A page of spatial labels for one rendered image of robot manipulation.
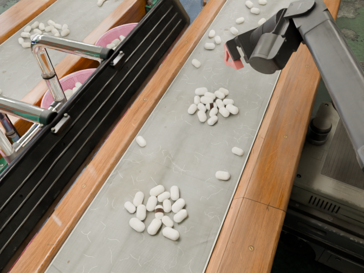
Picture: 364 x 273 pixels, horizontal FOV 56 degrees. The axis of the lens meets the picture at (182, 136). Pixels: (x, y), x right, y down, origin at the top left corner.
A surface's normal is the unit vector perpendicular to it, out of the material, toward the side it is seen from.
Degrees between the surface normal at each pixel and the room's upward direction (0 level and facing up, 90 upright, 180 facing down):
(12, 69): 0
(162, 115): 0
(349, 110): 41
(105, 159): 0
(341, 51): 35
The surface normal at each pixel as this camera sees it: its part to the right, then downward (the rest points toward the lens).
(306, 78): -0.05, -0.65
